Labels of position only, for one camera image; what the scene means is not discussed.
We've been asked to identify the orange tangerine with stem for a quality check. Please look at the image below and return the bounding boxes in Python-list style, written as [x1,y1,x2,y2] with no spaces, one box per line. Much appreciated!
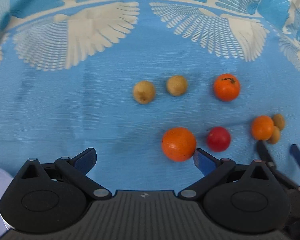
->
[213,73,241,101]

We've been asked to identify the large orange tangerine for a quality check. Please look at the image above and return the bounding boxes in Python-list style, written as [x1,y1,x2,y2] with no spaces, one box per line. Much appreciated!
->
[161,127,197,162]

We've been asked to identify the red cherry tomato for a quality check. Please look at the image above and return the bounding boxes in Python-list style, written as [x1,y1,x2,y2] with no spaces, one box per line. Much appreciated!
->
[206,126,231,152]

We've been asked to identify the small orange tangerine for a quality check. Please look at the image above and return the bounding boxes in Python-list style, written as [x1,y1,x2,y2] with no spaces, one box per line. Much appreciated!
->
[251,115,274,140]

